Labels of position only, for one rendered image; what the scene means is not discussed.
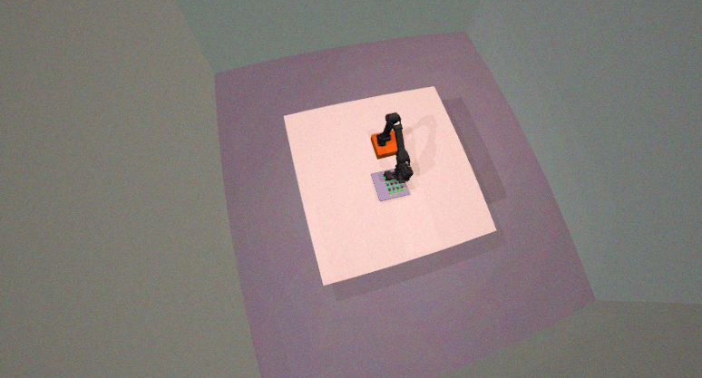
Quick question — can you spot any lavender switch panel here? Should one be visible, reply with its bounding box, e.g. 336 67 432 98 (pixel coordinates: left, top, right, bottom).
371 170 410 201

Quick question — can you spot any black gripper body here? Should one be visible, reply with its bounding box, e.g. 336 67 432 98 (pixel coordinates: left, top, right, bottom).
385 165 414 180

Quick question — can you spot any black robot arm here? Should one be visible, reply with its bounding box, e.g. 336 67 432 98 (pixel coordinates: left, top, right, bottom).
376 112 412 184

